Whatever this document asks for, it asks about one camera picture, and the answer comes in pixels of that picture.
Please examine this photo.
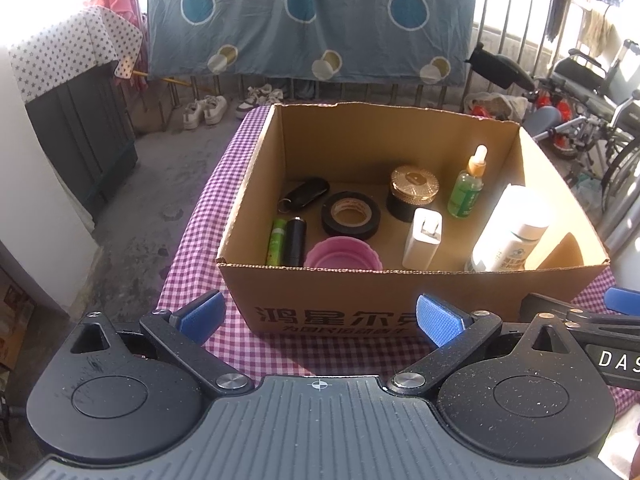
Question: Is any black cylinder tube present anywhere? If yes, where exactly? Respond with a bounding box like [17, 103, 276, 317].
[282, 216, 307, 268]

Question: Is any brown cardboard box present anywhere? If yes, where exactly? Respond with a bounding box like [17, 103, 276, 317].
[215, 101, 612, 336]

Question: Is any purple checkered tablecloth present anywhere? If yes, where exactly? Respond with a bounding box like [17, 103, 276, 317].
[157, 104, 640, 416]

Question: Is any yellow pole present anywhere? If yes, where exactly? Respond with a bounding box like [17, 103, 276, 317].
[132, 72, 196, 87]

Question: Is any black jar with gold lid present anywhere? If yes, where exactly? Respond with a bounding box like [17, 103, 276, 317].
[386, 165, 444, 224]

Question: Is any basket with rags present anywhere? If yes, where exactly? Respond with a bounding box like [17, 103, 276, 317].
[462, 91, 530, 122]

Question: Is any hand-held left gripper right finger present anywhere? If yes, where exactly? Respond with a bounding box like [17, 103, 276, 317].
[387, 293, 599, 399]

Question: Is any pink cup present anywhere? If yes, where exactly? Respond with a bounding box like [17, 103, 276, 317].
[305, 236, 384, 270]

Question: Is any chunky white sneaker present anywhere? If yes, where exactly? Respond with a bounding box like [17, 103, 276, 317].
[182, 101, 206, 131]
[201, 94, 229, 126]

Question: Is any black padded seat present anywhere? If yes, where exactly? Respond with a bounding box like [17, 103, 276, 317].
[464, 42, 535, 92]

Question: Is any white star-patterned cloth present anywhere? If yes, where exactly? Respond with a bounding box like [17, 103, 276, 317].
[7, 6, 145, 104]

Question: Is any black key fob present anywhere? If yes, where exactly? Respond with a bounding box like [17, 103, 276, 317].
[277, 177, 331, 214]

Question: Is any white bottle with green label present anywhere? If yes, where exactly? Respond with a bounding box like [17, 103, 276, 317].
[465, 183, 554, 274]

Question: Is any green glue stick tube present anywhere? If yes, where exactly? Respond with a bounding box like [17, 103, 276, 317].
[266, 217, 289, 267]

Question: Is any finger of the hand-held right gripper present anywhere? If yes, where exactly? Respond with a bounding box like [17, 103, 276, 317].
[519, 292, 640, 334]
[604, 287, 640, 314]

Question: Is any wheelchair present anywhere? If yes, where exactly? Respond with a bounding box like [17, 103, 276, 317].
[550, 39, 640, 256]

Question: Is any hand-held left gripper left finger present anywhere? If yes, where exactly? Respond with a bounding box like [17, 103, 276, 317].
[67, 290, 256, 397]

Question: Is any black tape roll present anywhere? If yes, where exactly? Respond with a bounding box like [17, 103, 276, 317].
[321, 191, 382, 241]

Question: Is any green dropper bottle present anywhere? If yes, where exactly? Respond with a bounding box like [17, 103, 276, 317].
[446, 145, 489, 220]

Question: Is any white charger plug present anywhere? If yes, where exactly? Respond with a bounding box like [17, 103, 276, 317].
[402, 207, 445, 270]

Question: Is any dark cabinet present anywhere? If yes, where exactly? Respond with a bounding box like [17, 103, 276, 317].
[24, 57, 140, 222]

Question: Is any blue quilt with circles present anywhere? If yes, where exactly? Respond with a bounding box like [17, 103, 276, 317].
[146, 0, 478, 86]

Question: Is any children's bicycle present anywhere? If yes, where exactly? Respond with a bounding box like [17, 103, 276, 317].
[527, 85, 634, 161]

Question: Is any beige hanging towel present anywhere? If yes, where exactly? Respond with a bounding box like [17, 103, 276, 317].
[577, 7, 621, 59]

